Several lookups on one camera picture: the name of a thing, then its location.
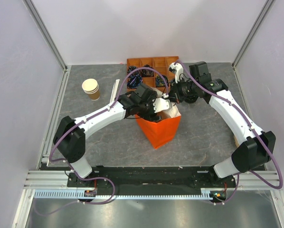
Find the wooden compartment tray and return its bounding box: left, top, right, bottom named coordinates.
left=126, top=56, right=179, bottom=92

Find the white wrapped straw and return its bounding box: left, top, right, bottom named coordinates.
left=110, top=79, right=120, bottom=103

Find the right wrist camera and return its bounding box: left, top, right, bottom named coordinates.
left=169, top=62, right=184, bottom=84

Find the orange paper bag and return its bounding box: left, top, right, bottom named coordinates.
left=126, top=87, right=182, bottom=150

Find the purple cable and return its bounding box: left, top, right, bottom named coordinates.
left=175, top=59, right=284, bottom=205
left=32, top=67, right=170, bottom=216

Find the dark patterned rolled tie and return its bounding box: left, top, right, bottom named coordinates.
left=127, top=66, right=140, bottom=75

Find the blue striped rolled tie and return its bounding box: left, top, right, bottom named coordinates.
left=127, top=75, right=142, bottom=89

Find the green yellow rolled tie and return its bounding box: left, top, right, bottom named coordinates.
left=155, top=75, right=169, bottom=87

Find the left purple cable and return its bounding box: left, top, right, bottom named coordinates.
left=32, top=67, right=170, bottom=216

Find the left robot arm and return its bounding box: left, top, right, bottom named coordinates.
left=53, top=84, right=170, bottom=187

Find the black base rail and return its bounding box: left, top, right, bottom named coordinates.
left=67, top=166, right=236, bottom=196

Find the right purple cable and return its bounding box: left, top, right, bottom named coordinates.
left=175, top=59, right=284, bottom=205

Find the white cable duct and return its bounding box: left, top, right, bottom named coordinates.
left=34, top=190, right=226, bottom=200

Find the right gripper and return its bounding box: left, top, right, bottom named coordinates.
left=168, top=76, right=199, bottom=104

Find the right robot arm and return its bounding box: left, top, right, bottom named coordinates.
left=169, top=62, right=276, bottom=187

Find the stack of paper cups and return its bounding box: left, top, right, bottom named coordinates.
left=82, top=78, right=100, bottom=101

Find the stack of black lids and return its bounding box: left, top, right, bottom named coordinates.
left=184, top=96, right=198, bottom=104

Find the black brown rolled tie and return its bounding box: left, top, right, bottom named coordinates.
left=141, top=64, right=154, bottom=77

